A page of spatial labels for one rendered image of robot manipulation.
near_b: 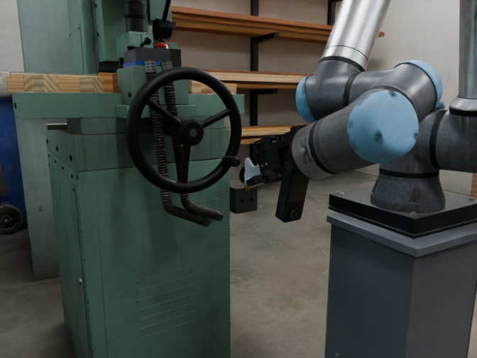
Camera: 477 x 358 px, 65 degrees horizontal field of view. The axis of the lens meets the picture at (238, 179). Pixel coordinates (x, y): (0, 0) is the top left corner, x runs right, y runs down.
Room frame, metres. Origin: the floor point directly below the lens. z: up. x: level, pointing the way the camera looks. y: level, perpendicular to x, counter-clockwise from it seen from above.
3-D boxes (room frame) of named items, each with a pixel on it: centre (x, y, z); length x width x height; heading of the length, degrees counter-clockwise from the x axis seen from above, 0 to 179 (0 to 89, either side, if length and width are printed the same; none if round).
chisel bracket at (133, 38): (1.18, 0.31, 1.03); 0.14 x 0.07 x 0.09; 33
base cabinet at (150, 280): (1.26, 0.37, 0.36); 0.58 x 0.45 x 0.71; 33
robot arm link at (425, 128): (1.01, -0.47, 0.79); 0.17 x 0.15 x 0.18; 41
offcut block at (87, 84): (0.96, 0.36, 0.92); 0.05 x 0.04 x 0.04; 65
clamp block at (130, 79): (0.99, 0.22, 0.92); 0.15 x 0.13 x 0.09; 123
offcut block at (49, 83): (0.91, 0.45, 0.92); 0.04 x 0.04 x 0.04; 59
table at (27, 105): (1.06, 0.26, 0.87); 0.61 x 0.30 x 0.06; 123
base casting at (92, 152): (1.26, 0.37, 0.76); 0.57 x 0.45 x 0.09; 33
